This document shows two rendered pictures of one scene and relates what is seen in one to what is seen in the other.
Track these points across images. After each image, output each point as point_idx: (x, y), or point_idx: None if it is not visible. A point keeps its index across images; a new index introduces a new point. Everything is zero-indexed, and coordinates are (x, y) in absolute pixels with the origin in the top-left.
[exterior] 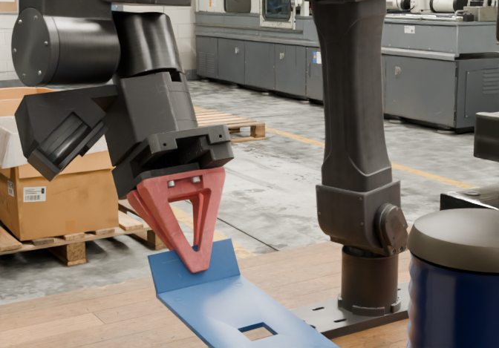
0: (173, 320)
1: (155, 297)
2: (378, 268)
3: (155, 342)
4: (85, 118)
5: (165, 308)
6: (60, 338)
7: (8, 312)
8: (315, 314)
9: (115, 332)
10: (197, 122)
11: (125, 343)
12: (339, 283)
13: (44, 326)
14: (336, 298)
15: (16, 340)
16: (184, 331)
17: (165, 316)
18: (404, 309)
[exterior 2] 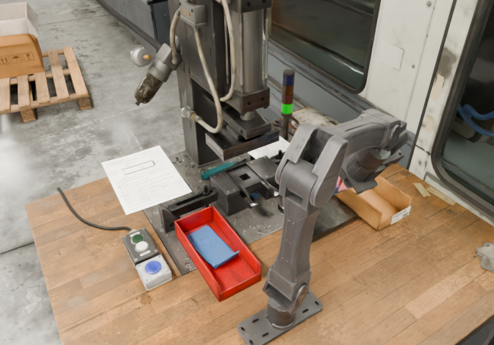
0: (373, 310)
1: (395, 339)
2: None
3: (372, 288)
4: None
5: (383, 324)
6: (415, 292)
7: (459, 319)
8: (306, 304)
9: (395, 298)
10: (348, 165)
11: (384, 287)
12: None
13: (431, 304)
14: (296, 323)
15: (434, 290)
16: (364, 299)
17: (379, 315)
18: (264, 310)
